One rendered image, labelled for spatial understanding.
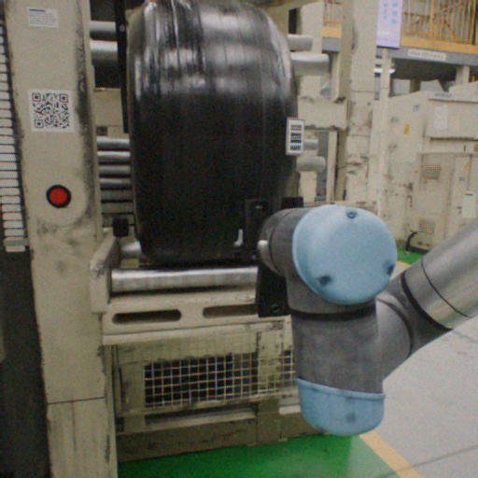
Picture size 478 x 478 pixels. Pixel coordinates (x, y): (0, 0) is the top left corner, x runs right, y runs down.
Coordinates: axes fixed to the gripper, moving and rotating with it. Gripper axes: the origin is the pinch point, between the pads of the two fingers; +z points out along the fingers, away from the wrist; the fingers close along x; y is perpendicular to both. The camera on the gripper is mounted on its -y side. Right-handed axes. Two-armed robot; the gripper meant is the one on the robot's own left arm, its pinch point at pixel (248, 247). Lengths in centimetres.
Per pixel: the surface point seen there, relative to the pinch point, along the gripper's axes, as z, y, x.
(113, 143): 62, 26, 25
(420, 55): 598, 273, -458
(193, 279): 17.2, -7.4, 7.3
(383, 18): 339, 204, -229
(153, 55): 4.3, 30.4, 13.6
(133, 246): 45.2, -2.5, 20.0
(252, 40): 5.0, 33.9, -2.7
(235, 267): 17.7, -5.5, -1.4
